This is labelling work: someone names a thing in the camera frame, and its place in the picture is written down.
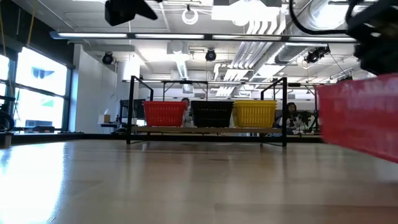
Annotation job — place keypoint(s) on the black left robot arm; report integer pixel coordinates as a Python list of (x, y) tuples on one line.
[(6, 121)]

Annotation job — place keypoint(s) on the black ceiling spotlight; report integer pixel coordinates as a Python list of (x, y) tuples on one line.
[(210, 55), (107, 58)]

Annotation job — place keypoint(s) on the black aluminium table frame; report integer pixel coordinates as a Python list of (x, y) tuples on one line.
[(77, 137)]

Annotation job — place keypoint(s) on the person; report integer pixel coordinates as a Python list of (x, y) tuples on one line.
[(187, 116), (292, 109)]

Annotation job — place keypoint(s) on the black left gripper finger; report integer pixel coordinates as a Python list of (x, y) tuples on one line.
[(144, 9)]

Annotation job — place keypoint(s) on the long white light bar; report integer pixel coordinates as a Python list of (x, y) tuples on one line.
[(168, 36)]

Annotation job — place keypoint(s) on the red plastic mesh basket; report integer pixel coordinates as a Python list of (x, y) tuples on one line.
[(164, 102), (360, 118), (164, 116)]

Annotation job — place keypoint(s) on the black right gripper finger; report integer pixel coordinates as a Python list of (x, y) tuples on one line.
[(379, 60)]

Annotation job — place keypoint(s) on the small cardboard box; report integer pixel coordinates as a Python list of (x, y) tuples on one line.
[(104, 119)]

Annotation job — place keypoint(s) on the black computer monitor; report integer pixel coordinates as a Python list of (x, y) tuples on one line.
[(136, 109)]

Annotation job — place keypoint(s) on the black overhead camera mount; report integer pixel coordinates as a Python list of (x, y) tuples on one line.
[(317, 54)]

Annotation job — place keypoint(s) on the black background desk frame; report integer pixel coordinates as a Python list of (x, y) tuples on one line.
[(186, 82)]

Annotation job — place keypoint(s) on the black plastic mesh basket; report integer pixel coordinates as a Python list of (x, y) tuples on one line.
[(211, 116), (211, 101)]

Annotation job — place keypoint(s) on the yellow plastic mesh basket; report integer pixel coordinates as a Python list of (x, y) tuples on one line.
[(254, 117), (254, 103), (254, 100)]

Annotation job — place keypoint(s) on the silver ventilation duct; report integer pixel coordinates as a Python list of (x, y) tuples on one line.
[(323, 15)]

